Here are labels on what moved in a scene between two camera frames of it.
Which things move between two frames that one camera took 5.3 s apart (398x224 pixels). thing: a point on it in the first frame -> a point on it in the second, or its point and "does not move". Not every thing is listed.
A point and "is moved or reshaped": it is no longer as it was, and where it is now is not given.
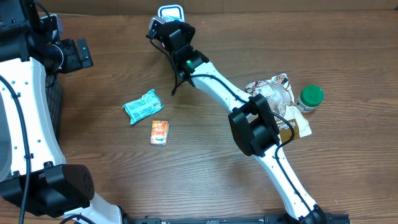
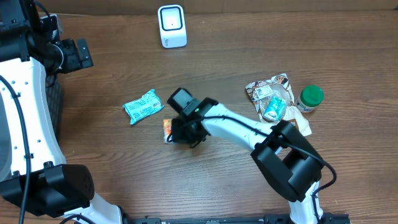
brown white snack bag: [280, 98] does not move
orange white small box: [160, 132] is moved or reshaped
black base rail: [267, 219] does not move
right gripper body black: [188, 32] -> [185, 134]
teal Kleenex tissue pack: [170, 17] -> [275, 109]
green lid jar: [310, 96] does not move
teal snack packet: [143, 106] does not move
